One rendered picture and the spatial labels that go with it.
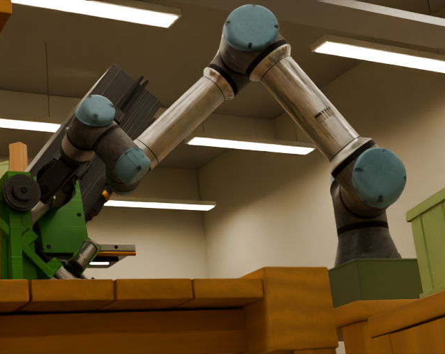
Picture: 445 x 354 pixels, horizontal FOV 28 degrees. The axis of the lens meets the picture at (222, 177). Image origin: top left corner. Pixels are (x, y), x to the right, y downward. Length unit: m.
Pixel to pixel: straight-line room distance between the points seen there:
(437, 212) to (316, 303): 0.29
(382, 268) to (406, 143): 7.58
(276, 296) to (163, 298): 0.22
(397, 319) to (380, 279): 0.39
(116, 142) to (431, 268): 0.70
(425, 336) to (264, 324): 0.31
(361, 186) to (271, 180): 9.60
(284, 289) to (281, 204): 9.64
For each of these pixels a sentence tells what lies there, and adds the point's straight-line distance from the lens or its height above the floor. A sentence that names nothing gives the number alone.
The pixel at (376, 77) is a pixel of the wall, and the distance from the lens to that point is 9.92.
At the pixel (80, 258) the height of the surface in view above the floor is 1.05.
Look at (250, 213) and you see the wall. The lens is 11.80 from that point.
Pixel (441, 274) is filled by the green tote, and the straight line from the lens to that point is 1.48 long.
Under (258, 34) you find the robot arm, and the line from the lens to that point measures 1.91.
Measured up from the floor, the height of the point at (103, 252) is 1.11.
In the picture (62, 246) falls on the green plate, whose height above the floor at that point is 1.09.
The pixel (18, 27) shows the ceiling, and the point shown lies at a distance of 8.67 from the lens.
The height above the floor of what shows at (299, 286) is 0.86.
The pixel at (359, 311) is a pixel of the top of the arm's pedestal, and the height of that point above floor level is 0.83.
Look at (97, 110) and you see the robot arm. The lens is 1.84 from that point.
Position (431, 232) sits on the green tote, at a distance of 1.51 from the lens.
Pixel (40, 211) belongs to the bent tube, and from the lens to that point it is 2.08.
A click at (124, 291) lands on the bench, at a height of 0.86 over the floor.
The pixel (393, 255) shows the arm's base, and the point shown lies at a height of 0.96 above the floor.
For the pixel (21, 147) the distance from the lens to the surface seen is 4.89.
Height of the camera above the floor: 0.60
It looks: 17 degrees up
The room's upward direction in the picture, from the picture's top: 6 degrees counter-clockwise
